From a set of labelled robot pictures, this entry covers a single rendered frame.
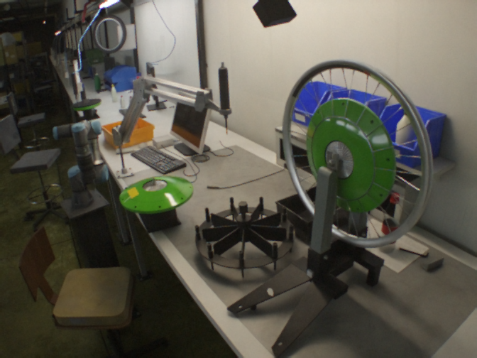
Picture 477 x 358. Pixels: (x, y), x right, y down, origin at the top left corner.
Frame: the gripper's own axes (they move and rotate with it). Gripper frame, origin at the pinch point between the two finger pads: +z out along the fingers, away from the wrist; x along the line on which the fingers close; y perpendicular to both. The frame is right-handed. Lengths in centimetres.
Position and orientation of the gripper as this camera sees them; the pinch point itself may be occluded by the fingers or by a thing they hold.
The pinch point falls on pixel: (90, 190)
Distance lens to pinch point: 177.5
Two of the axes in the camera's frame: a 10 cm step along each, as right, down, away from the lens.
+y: 6.6, 2.7, -7.0
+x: 7.5, -3.0, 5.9
